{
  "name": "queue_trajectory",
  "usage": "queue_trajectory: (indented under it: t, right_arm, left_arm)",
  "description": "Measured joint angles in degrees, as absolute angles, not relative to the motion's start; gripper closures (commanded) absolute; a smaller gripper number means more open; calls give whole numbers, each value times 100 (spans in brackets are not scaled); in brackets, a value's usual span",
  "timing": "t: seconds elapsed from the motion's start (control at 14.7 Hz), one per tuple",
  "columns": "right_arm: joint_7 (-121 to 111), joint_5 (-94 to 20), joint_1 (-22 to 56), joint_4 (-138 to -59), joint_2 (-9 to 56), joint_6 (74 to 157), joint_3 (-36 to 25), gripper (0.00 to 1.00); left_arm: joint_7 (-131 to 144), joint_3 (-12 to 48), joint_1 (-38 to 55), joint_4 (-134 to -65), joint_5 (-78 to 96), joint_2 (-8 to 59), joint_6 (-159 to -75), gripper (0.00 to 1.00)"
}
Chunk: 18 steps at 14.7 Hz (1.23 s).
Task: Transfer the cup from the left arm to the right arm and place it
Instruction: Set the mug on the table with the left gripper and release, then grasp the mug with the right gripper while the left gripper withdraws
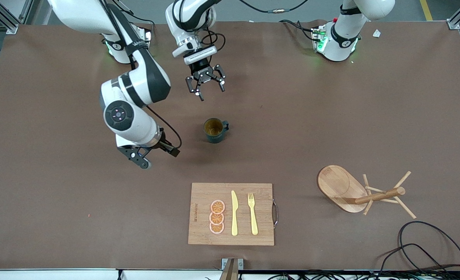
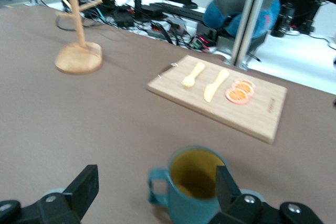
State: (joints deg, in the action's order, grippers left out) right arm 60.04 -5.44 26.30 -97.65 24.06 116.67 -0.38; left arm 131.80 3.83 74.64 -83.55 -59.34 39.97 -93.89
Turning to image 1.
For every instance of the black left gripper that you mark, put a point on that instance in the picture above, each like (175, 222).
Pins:
(202, 71)

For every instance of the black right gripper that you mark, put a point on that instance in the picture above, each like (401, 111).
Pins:
(166, 146)

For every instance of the dark teal ribbed cup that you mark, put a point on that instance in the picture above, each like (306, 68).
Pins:
(210, 138)

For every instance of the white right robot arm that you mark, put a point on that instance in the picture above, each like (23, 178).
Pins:
(144, 81)

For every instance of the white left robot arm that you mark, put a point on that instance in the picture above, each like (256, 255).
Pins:
(343, 39)

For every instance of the toy orange slice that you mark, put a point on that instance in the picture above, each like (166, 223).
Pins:
(216, 218)
(216, 228)
(217, 207)

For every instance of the bamboo cutting board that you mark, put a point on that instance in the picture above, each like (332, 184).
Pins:
(202, 233)

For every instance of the yellow plastic knife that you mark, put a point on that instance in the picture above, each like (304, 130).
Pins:
(234, 217)

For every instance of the yellow plastic fork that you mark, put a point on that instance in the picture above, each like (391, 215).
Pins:
(253, 221)

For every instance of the wooden mug tree stand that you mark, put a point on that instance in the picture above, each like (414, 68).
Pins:
(333, 186)

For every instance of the white paper scrap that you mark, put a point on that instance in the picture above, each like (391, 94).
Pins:
(376, 33)

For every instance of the metal table bracket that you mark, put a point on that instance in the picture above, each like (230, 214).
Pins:
(232, 268)

